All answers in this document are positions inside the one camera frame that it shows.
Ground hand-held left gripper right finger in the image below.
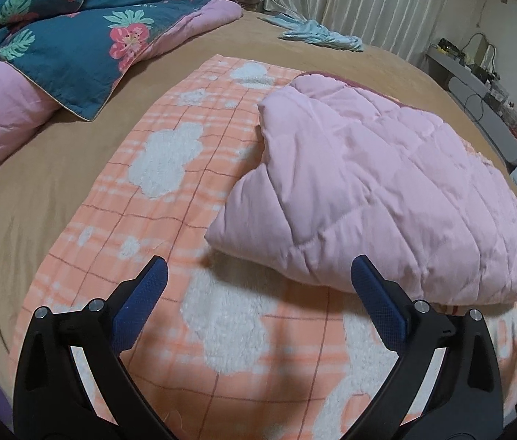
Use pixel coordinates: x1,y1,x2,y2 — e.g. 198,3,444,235
351,254,503,440

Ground grey desk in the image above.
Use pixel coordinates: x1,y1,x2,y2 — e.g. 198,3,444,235
426,43,517,166

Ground blue floral quilt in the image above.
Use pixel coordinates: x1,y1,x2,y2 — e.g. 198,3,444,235
0,0,243,207

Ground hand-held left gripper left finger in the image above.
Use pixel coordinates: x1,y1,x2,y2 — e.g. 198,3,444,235
13,256,170,440

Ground tan bed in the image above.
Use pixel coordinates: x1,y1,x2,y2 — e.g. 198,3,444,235
0,9,516,395

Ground orange plaid blanket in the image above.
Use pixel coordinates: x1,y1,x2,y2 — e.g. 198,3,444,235
8,54,517,440

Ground pink quilted jacket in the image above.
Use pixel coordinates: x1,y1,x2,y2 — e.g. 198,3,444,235
204,71,517,305

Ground light blue garment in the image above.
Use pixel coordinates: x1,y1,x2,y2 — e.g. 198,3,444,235
261,14,364,53

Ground cream curtains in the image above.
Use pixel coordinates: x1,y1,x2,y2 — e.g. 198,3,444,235
240,0,461,62

